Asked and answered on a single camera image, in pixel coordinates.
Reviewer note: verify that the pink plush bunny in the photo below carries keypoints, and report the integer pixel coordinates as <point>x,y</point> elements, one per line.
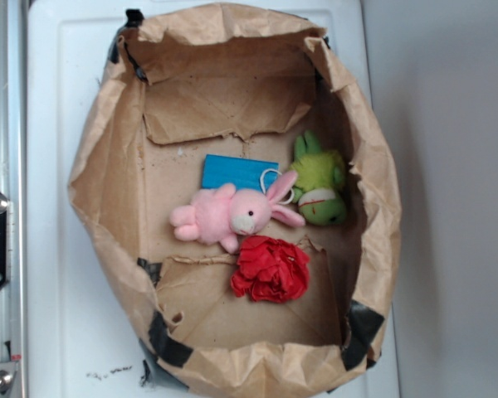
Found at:
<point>221,215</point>

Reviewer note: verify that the blue rectangular block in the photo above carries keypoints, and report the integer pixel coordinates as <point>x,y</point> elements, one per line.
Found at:
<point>243,173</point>

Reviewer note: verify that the red fabric flower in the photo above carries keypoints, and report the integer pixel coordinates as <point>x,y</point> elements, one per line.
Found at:
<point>271,270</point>

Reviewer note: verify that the green plush frog toy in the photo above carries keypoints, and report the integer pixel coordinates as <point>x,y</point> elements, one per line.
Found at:
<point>321,179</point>

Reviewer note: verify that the brown paper-lined cardboard box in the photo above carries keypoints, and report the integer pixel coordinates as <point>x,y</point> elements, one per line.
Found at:
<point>241,82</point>

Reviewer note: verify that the white plastic base tray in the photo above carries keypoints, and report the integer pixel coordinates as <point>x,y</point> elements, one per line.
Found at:
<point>80,341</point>

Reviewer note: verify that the aluminium frame rail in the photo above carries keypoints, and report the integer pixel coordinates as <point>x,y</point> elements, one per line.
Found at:
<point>13,108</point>

